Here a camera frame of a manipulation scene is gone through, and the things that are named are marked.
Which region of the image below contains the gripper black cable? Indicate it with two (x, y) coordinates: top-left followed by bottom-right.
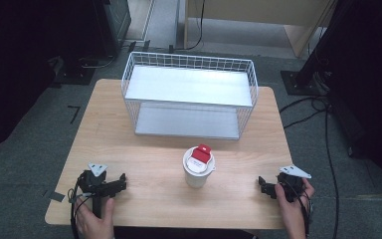
(287, 180), (315, 239)
(67, 175), (96, 239)

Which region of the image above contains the black stand base plate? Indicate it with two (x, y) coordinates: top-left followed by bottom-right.
(280, 69), (330, 98)

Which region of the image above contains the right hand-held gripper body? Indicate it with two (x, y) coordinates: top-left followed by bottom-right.
(276, 165), (312, 204)

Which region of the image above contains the white cup with red lid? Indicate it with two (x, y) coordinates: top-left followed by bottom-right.
(182, 143), (217, 190)

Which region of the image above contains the person's right hand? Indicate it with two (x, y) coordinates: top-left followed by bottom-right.
(274, 178), (316, 239)

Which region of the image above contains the person's left hand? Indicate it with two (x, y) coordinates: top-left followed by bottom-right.
(74, 196), (116, 239)

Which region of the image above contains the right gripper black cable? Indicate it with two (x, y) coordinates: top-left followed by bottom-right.
(287, 180), (315, 239)

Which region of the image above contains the long black floor cable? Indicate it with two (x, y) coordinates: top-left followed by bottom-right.
(279, 95), (341, 239)

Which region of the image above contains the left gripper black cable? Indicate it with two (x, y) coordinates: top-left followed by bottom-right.
(67, 175), (96, 239)

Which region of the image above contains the light wooden furniture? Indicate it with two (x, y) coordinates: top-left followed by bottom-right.
(183, 0), (340, 60)

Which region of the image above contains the white wire shelf rack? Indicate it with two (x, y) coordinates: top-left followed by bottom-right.
(120, 51), (260, 141)

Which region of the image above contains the black cabinet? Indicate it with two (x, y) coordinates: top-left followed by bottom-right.
(92, 0), (132, 58)

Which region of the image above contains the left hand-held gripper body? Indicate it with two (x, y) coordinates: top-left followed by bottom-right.
(77, 162), (121, 219)

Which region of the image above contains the thin black hanging cable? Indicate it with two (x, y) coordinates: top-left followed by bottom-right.
(180, 0), (207, 52)

